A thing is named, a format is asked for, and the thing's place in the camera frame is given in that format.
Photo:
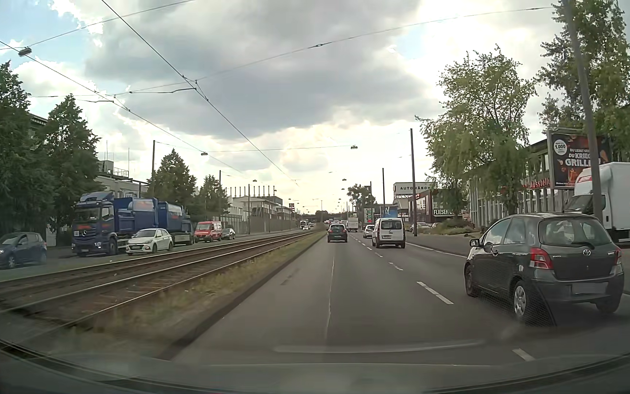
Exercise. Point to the dark small car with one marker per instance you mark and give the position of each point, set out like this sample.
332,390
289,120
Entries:
337,233

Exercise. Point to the pale industrial building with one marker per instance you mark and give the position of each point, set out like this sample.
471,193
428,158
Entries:
257,208

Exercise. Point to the white van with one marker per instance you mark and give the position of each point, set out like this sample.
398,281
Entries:
389,232

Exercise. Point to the building with white sign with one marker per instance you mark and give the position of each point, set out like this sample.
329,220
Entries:
421,202

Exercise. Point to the red van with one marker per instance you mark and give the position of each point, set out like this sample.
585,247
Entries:
208,231

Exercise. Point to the grass verge strip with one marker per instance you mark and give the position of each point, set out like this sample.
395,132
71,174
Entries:
205,290

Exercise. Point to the white small car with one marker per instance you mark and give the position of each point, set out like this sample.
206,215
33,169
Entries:
150,241

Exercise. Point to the car's own bonnet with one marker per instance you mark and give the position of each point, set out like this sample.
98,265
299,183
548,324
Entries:
315,377

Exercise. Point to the large green tree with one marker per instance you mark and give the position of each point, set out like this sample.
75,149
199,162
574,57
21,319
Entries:
484,126

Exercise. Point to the grey building behind trees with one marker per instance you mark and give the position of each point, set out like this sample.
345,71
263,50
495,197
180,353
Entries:
112,178

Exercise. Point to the blue lorry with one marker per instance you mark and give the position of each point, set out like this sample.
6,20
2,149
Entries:
107,221

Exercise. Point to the commercial building with red signs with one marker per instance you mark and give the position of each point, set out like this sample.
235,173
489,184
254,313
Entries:
534,180

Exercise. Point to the tram track with gravel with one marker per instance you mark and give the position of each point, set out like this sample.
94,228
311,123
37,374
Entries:
101,282

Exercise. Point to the dark grey hatchback car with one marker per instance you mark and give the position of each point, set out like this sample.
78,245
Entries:
550,262

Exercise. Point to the tall grey pole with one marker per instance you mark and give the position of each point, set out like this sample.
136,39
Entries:
585,109

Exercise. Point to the row of trees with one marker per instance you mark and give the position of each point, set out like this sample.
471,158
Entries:
25,158

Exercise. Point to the dark blue car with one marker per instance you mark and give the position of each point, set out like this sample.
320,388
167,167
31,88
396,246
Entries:
15,249

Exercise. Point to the white box lorry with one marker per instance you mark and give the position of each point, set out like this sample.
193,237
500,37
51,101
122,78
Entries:
626,202

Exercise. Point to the tall green tree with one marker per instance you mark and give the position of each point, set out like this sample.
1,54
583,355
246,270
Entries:
602,71

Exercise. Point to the billboard on post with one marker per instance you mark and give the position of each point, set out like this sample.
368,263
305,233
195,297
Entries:
575,158

